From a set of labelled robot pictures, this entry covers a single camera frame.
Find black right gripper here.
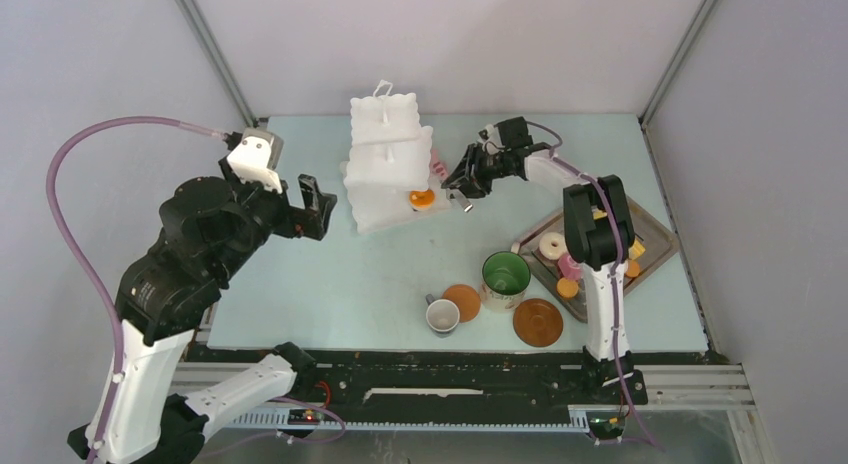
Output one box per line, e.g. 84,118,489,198
442,143,512,199

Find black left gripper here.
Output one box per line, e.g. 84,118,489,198
213,153,339,279

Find pink-tipped metal tongs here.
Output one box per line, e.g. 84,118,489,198
429,148,473,213

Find orange glazed donut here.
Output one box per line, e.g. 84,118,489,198
408,189,436,212

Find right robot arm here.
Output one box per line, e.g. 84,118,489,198
442,143,635,362

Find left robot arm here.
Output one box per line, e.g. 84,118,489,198
68,175,337,463

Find white three-tier dessert stand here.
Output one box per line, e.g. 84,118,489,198
341,80,451,235

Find large floral green-inside mug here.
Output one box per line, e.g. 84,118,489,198
481,251,532,313

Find white glazed donut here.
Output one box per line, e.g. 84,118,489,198
537,232,569,261

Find small wooden coaster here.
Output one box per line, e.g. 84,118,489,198
442,284,482,323

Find small white grey cup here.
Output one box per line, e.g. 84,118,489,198
425,294,460,338

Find round biscuit front left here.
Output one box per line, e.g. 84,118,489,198
556,278,580,299

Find round biscuit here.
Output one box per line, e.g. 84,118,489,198
556,278,580,299
625,259,641,279

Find large wooden coaster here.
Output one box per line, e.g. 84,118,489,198
513,298,564,348

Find yellow layered cake slice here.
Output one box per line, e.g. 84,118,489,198
628,238,646,260

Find round biscuit right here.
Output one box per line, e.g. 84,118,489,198
625,259,641,279

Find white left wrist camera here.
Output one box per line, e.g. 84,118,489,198
225,128,284,194

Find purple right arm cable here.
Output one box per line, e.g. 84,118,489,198
526,121,664,456

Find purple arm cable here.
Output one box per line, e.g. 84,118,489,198
526,121,664,456
44,116,233,464

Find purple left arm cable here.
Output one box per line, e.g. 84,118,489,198
44,116,233,464

